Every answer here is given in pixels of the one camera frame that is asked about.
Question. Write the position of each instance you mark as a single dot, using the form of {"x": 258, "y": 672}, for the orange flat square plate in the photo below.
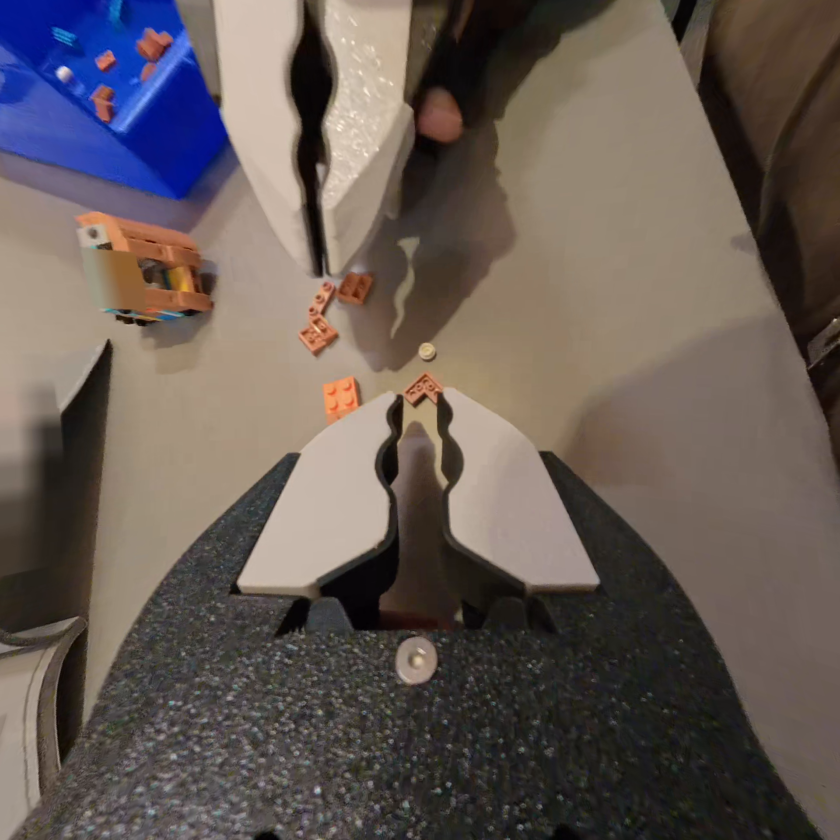
{"x": 319, "y": 336}

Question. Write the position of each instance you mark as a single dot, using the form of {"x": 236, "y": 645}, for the small orange brick plate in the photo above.
{"x": 354, "y": 287}

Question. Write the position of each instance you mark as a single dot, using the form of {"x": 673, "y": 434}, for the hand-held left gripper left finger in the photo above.
{"x": 321, "y": 518}

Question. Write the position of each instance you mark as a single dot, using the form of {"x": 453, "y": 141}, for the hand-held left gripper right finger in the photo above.
{"x": 518, "y": 518}

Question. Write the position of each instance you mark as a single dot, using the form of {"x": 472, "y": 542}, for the orange toy brick model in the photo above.
{"x": 164, "y": 249}

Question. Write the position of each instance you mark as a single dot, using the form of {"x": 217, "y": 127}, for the white round stud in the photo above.
{"x": 427, "y": 352}

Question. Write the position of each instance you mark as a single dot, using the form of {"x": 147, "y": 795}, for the orange plate with holes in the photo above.
{"x": 321, "y": 299}

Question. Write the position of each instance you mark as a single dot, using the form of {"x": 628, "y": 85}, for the small teal piece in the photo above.
{"x": 62, "y": 36}

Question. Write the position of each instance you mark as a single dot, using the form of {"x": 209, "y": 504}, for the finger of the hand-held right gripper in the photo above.
{"x": 367, "y": 131}
{"x": 256, "y": 118}

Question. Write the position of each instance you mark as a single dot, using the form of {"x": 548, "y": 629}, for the small orange brick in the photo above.
{"x": 102, "y": 102}
{"x": 154, "y": 43}
{"x": 105, "y": 60}
{"x": 148, "y": 71}

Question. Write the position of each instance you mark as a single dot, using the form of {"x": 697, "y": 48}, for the orange corner plate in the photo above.
{"x": 423, "y": 390}

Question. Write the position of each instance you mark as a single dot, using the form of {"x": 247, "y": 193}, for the blue plastic bin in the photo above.
{"x": 65, "y": 144}

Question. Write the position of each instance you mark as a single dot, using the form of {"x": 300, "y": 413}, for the orange plate assembly grey underside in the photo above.
{"x": 341, "y": 397}

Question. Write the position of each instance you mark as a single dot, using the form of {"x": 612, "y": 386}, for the grey instruction booklet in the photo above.
{"x": 26, "y": 722}

